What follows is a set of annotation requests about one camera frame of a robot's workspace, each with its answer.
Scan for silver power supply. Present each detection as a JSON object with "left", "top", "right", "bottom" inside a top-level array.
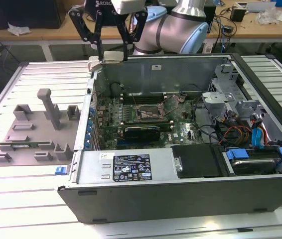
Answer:
[{"left": 77, "top": 148, "right": 179, "bottom": 184}]

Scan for small black cube device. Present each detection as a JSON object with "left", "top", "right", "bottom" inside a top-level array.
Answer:
[{"left": 230, "top": 6, "right": 246, "bottom": 22}]

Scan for coloured power wire bundle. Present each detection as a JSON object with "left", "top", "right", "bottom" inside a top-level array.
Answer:
[{"left": 220, "top": 125, "right": 253, "bottom": 145}]

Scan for black drive bay cover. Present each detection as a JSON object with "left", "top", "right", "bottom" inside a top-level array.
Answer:
[{"left": 172, "top": 144, "right": 228, "bottom": 179}]

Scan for green RAM stick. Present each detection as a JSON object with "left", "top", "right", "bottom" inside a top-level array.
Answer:
[{"left": 11, "top": 142, "right": 52, "bottom": 149}]

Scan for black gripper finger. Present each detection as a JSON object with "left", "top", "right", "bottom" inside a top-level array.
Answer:
[
  {"left": 68, "top": 9, "right": 105, "bottom": 62},
  {"left": 115, "top": 11, "right": 148, "bottom": 62}
]

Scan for clear plastic bag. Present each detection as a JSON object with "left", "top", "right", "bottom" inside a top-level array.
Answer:
[{"left": 257, "top": 6, "right": 281, "bottom": 25}]

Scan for CPU socket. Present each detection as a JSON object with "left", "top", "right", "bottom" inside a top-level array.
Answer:
[{"left": 135, "top": 102, "right": 165, "bottom": 122}]

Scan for black upright box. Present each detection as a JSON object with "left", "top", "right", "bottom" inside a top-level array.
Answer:
[{"left": 204, "top": 4, "right": 217, "bottom": 34}]

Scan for metal socket cover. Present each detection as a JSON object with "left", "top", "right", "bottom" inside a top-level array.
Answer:
[{"left": 157, "top": 98, "right": 168, "bottom": 119}]

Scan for green motherboard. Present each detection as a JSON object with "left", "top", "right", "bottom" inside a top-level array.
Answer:
[{"left": 91, "top": 93, "right": 206, "bottom": 151}]

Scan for open grey PC case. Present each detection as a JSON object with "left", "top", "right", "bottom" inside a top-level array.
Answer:
[{"left": 57, "top": 52, "right": 282, "bottom": 225}]

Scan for hard disk in blue carrier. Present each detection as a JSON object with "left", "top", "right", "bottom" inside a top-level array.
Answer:
[{"left": 222, "top": 146, "right": 282, "bottom": 175}]

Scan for grey flat box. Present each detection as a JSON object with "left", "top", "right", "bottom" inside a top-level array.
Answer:
[{"left": 235, "top": 1, "right": 277, "bottom": 13}]

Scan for long wooden desk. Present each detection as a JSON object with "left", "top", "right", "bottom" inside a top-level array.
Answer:
[{"left": 0, "top": 0, "right": 282, "bottom": 47}]

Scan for black graphics card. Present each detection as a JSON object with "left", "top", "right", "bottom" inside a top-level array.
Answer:
[{"left": 123, "top": 125, "right": 161, "bottom": 144}]

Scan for orange data wire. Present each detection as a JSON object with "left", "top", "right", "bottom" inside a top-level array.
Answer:
[{"left": 261, "top": 126, "right": 270, "bottom": 148}]

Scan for blue data wire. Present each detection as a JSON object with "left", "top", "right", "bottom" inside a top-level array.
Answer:
[{"left": 252, "top": 126, "right": 266, "bottom": 150}]

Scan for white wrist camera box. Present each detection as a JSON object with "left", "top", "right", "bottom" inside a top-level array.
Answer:
[{"left": 111, "top": 0, "right": 147, "bottom": 15}]

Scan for metal socket locking lever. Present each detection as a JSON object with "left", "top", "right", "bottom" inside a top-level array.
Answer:
[{"left": 130, "top": 92, "right": 140, "bottom": 107}]

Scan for grey plastic parts rack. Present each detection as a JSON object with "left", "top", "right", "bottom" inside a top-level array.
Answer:
[{"left": 0, "top": 88, "right": 82, "bottom": 166}]

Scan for black computer tower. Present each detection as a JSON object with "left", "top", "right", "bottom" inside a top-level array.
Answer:
[{"left": 0, "top": 0, "right": 67, "bottom": 30}]

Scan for silver CPU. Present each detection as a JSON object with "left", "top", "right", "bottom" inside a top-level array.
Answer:
[{"left": 102, "top": 51, "right": 125, "bottom": 64}]

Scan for pale grey case handle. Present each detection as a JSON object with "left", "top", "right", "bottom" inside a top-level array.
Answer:
[{"left": 87, "top": 56, "right": 104, "bottom": 73}]

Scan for grey metal drive cage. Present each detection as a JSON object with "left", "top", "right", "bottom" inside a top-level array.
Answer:
[{"left": 202, "top": 91, "right": 235, "bottom": 122}]

